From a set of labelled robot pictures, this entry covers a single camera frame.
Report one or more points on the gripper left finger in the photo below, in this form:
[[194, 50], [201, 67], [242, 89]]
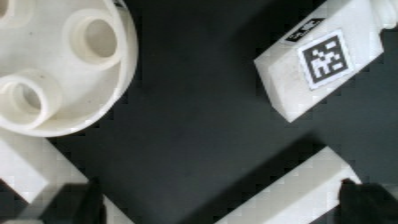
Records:
[[77, 206]]

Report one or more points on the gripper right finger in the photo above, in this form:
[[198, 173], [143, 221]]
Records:
[[368, 203]]

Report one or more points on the white stool leg with tag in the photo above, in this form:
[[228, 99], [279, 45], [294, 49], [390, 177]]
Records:
[[322, 52]]

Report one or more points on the white round stool seat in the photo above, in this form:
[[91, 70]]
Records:
[[68, 61]]

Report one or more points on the white front fence bar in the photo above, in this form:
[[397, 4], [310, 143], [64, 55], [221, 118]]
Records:
[[301, 196]]

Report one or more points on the white fence bar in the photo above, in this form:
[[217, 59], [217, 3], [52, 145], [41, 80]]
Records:
[[301, 196], [36, 173]]

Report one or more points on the white right fence bar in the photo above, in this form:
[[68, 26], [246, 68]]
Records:
[[36, 173]]

